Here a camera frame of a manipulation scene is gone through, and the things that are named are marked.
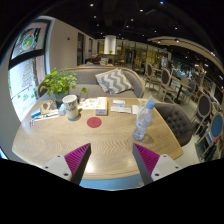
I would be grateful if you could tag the white printed mug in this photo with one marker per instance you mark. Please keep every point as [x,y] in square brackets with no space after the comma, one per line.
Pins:
[70,108]

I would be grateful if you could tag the white printed booklet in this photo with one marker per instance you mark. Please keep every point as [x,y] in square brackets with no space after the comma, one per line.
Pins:
[88,104]

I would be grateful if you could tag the green potted plant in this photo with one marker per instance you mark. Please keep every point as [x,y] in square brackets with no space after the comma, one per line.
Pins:
[60,81]

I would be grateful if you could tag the clear blue-capped water bottle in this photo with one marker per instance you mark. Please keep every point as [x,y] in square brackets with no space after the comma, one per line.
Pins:
[143,121]

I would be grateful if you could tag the group of ceiling lights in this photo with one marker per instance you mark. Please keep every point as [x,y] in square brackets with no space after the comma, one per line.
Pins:
[91,5]

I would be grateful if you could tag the yellow table sticker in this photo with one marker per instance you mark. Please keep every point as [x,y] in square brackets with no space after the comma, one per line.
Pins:
[142,100]

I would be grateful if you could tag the brown card with leaf shapes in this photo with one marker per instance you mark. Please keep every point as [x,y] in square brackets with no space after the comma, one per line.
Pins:
[49,106]

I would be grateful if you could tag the small white blue box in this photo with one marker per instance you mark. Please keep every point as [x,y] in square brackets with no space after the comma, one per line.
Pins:
[119,103]

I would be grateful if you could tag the white printed paper slips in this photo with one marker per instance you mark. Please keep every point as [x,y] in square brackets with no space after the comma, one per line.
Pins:
[120,109]

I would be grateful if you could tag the silver blister pack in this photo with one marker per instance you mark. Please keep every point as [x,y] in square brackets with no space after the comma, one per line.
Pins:
[32,123]

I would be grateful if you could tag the white orange carton box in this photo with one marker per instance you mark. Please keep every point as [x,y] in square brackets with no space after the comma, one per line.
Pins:
[101,106]

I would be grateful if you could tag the dark tufted armchair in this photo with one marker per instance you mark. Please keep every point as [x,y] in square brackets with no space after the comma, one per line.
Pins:
[176,121]

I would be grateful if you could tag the flat round red coaster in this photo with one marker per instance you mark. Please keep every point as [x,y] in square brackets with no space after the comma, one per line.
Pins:
[94,122]

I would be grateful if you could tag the grey zigzag cushion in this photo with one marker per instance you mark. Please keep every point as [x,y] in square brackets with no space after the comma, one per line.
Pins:
[113,81]

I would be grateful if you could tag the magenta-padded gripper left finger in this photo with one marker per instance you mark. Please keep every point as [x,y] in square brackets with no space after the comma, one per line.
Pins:
[78,158]

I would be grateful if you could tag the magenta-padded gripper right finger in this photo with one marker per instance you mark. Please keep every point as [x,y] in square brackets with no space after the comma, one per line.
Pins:
[146,159]

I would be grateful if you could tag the grey curved sofa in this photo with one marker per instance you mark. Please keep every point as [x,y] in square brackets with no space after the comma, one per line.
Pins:
[88,90]

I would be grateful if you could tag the white paper napkin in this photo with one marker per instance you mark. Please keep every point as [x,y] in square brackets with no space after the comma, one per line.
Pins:
[135,109]

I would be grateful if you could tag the group of dining chairs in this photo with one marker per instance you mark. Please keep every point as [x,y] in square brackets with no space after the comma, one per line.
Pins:
[203,106]

